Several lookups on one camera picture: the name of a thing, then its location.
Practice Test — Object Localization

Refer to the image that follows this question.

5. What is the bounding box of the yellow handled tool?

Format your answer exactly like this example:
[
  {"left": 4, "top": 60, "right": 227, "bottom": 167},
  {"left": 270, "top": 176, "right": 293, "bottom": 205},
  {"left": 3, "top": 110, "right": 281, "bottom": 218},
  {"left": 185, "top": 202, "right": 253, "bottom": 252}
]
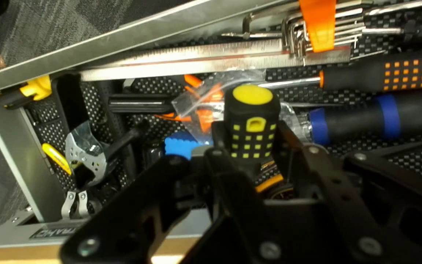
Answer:
[{"left": 41, "top": 142, "right": 72, "bottom": 174}]

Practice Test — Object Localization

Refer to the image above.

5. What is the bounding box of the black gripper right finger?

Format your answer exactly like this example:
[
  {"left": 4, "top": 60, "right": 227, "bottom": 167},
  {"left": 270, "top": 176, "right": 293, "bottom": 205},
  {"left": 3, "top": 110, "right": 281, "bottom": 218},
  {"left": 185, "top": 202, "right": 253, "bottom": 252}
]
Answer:
[{"left": 258, "top": 123, "right": 422, "bottom": 264}]

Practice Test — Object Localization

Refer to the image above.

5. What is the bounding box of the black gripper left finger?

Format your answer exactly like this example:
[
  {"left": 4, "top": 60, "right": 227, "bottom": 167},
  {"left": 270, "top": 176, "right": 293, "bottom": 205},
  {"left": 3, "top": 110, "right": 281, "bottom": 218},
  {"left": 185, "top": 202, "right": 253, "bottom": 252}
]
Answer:
[{"left": 60, "top": 122, "right": 251, "bottom": 264}]

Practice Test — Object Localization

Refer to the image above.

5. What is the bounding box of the black and yellow stubby screwdriver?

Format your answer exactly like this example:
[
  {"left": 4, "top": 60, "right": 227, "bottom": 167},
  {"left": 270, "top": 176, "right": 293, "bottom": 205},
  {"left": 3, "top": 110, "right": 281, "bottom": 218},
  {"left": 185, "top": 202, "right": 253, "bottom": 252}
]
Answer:
[{"left": 223, "top": 82, "right": 281, "bottom": 163}]

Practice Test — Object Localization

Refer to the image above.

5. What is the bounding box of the grey top drawer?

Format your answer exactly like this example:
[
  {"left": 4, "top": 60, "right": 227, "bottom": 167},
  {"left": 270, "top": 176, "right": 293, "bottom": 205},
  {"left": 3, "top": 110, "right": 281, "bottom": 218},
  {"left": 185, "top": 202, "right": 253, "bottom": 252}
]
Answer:
[{"left": 0, "top": 0, "right": 422, "bottom": 246}]

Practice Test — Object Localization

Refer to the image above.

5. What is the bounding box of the blue handled screwdriver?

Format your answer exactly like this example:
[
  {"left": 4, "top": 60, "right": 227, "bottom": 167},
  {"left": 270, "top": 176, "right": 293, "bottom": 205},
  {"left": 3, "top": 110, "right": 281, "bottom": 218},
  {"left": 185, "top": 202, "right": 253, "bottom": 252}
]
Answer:
[{"left": 289, "top": 88, "right": 422, "bottom": 147}]

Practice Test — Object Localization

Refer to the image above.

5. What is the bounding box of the clear plastic bag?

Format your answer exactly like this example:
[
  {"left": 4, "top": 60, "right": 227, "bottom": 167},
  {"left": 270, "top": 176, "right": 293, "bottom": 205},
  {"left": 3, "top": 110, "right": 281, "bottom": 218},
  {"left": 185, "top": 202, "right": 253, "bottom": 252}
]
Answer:
[{"left": 170, "top": 70, "right": 315, "bottom": 148}]

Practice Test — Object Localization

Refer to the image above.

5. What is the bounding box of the orange hex key holder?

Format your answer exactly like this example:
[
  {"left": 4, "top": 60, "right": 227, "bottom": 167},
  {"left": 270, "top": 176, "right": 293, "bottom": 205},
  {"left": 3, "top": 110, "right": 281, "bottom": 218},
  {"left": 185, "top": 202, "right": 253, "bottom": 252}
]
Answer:
[{"left": 299, "top": 0, "right": 337, "bottom": 53}]

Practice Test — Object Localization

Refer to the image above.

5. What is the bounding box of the orange and black screwdriver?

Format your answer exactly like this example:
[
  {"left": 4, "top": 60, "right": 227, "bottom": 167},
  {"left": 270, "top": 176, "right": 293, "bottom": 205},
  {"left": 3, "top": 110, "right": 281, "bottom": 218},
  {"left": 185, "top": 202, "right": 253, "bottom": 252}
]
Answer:
[{"left": 262, "top": 51, "right": 422, "bottom": 92}]

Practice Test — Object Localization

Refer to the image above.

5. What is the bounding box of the blue plastic block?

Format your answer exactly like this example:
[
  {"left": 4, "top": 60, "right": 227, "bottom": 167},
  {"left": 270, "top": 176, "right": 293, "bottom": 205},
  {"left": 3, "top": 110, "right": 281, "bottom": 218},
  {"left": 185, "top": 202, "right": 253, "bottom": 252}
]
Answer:
[{"left": 164, "top": 136, "right": 208, "bottom": 160}]

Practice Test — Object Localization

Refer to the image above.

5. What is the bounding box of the steel ruler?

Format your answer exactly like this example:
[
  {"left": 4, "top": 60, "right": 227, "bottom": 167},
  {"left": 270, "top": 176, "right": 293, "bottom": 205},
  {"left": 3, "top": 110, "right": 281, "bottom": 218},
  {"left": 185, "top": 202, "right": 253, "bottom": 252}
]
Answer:
[{"left": 79, "top": 40, "right": 352, "bottom": 82}]

